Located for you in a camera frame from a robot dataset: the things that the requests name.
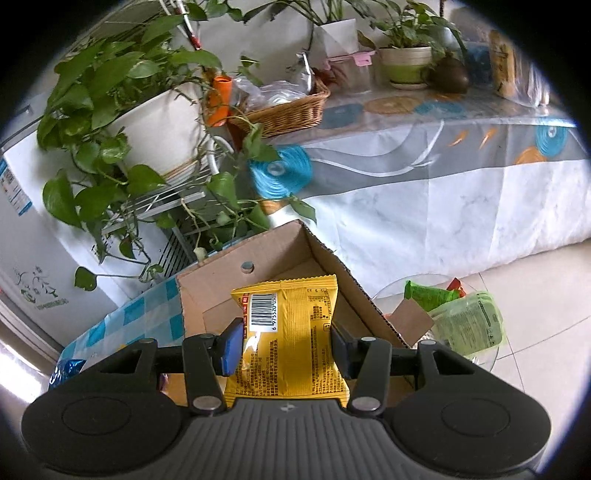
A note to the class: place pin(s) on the green plastic container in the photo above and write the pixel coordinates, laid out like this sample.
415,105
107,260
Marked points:
466,323

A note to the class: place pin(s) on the yellow snack packet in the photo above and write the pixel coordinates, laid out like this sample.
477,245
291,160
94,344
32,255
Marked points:
295,341

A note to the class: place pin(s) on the large pothos plant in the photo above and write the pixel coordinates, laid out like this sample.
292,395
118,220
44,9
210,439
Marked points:
92,74

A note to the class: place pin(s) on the small red snack packet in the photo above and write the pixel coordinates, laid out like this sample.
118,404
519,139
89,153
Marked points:
457,287

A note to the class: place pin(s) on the white metal plant rack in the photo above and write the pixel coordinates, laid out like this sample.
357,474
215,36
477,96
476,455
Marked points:
152,203

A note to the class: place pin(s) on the glass jar with pink lid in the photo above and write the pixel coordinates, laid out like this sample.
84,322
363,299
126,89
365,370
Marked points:
358,78

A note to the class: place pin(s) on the plant in green white pot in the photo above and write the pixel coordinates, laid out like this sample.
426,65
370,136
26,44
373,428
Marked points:
411,27

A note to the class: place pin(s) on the large white plant pot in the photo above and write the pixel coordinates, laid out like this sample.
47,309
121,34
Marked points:
157,134

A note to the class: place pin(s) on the cardboard box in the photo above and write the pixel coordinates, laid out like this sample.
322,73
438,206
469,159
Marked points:
332,277

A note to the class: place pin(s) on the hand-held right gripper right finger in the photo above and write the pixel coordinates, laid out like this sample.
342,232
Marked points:
340,353

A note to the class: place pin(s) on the wicker basket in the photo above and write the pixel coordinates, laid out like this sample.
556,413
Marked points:
286,115

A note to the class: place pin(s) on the shiny blue snack packet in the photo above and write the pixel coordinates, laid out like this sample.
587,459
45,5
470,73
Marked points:
67,371

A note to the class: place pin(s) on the white refrigerator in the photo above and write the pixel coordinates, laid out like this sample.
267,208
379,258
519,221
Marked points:
27,240

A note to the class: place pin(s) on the green and white plant pot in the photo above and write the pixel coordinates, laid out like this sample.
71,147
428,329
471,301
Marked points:
406,64

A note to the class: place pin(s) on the white angular plant pot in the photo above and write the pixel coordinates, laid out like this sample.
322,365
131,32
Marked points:
334,39

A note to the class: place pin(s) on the plant in angular pot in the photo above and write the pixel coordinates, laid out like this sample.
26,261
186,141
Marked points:
323,9

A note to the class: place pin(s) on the clear plastic bags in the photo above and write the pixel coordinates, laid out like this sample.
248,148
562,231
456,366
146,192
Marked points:
277,94

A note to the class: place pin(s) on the bright green snack packet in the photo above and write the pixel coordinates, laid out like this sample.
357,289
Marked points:
427,297

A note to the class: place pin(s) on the blue container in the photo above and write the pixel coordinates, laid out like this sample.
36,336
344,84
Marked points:
478,64

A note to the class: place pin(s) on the tall yellow bag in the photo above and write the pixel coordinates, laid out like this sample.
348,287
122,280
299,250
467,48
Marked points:
503,64

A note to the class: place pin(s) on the printed tablecloth with blue circles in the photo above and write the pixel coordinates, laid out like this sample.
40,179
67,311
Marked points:
438,207

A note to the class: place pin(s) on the orange bottle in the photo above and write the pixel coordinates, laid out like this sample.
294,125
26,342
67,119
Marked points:
218,106

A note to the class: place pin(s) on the red and white stick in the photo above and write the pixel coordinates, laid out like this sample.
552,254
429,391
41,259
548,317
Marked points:
193,32

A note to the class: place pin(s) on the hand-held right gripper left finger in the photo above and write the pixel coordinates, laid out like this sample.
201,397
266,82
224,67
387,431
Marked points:
230,348

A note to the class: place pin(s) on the brown teapot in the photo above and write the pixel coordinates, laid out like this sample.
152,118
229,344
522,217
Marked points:
448,76

